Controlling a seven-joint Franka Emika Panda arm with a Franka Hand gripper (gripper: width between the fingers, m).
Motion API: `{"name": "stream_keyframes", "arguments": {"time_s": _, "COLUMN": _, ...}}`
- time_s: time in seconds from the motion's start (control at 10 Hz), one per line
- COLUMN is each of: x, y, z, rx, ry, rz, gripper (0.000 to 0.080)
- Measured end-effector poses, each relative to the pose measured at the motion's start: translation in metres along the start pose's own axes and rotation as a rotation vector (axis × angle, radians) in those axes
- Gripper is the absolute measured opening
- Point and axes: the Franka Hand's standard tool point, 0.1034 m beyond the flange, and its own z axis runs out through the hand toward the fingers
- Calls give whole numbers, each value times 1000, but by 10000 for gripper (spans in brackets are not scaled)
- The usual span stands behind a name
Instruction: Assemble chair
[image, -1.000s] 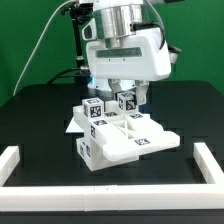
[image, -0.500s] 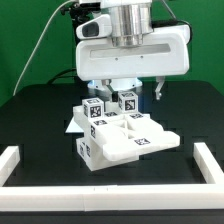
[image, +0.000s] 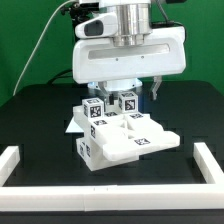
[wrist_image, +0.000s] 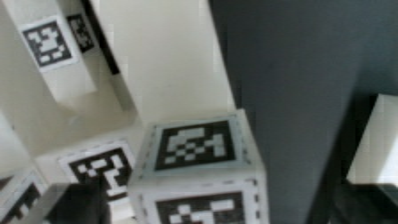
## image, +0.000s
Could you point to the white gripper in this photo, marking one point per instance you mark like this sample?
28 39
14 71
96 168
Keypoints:
96 58

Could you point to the white cube nut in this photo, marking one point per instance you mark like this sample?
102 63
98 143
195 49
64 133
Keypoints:
93 107
128 101

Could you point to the white chair back frame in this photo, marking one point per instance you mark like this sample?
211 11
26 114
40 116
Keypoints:
124 136

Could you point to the white chair seat block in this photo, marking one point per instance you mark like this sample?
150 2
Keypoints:
94 158

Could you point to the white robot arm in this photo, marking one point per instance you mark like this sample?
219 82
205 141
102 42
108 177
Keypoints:
121 44

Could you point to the white U-shaped border fence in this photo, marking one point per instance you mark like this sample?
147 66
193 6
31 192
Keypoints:
209 195

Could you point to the black camera stand pole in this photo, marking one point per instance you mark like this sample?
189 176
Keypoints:
77 13

